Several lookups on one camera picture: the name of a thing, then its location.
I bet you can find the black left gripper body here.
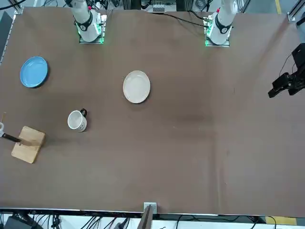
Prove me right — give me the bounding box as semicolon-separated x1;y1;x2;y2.
287;42;305;96

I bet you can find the aluminium corner profile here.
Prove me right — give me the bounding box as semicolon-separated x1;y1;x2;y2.
287;4;302;22

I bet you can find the white plate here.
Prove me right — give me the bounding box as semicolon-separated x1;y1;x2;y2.
122;70;151;104

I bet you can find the grey power strip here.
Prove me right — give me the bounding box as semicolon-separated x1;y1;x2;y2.
152;2;166;12

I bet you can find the blue plate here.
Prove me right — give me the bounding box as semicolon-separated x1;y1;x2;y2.
20;56;50;89

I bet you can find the wooden hanging rack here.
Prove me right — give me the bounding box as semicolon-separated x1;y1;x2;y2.
1;111;46;164

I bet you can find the black device box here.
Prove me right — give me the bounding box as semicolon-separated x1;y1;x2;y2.
4;214;38;229

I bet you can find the black base cable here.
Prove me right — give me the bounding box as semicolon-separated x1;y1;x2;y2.
147;10;209;27

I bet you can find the aluminium table edge bracket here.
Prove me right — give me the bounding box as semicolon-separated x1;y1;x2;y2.
143;202;158;214

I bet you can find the white mug with black handle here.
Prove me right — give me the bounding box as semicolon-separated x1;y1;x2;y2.
67;108;88;133

